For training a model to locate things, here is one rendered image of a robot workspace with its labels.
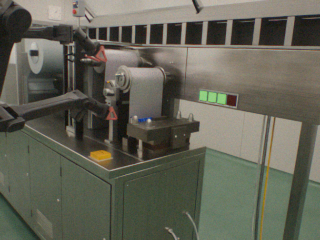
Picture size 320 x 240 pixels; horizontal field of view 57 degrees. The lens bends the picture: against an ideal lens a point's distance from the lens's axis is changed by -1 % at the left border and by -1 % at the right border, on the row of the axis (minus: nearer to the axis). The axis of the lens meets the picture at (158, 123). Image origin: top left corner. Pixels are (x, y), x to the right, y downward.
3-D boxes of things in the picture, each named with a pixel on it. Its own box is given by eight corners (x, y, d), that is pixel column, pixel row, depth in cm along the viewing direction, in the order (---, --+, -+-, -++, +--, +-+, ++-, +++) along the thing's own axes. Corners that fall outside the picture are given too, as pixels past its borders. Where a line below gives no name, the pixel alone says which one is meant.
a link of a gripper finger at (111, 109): (116, 125, 149) (103, 117, 143) (108, 122, 154) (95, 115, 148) (122, 113, 150) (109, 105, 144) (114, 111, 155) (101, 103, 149)
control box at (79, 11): (70, 15, 192) (70, -1, 190) (78, 17, 197) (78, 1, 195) (76, 15, 187) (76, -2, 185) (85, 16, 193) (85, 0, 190)
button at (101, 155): (90, 156, 140) (90, 152, 139) (103, 154, 145) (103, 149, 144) (98, 161, 135) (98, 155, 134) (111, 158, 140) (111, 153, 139)
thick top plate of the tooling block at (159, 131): (126, 135, 156) (126, 123, 154) (178, 125, 183) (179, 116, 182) (146, 142, 144) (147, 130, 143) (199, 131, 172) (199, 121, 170)
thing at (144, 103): (128, 123, 161) (129, 89, 157) (160, 119, 177) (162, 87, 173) (129, 123, 160) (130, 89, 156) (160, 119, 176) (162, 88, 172)
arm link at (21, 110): (8, 123, 97) (-12, 104, 100) (5, 135, 100) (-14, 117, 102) (94, 99, 133) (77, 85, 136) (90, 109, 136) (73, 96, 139)
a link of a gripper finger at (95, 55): (105, 66, 144) (92, 53, 138) (97, 66, 149) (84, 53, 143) (113, 56, 146) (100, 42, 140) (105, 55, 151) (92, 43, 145)
